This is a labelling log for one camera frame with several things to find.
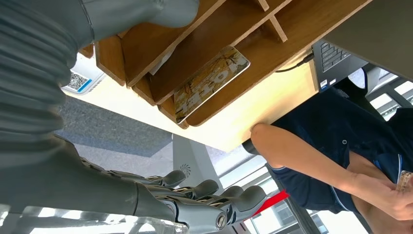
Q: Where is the wooden compartment organizer box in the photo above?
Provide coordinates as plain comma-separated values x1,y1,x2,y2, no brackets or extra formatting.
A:
79,0,372,130

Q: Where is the person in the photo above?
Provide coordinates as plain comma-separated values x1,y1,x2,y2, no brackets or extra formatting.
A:
242,64,413,234

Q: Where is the pale key card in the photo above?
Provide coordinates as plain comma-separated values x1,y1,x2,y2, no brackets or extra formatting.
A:
149,48,176,76

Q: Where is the white card reader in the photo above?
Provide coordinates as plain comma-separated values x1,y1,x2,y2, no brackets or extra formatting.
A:
61,53,106,96

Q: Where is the black laptop charger cable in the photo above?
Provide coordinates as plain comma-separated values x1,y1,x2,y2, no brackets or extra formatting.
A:
275,53,315,73

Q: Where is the dark grey carpet mat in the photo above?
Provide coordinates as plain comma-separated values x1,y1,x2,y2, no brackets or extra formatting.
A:
55,95,173,158

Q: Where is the grey laptop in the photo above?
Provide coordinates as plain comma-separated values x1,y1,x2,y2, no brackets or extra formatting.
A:
311,0,413,94

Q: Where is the grey kiosk stand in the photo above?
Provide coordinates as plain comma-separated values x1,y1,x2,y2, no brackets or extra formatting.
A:
171,134,226,195

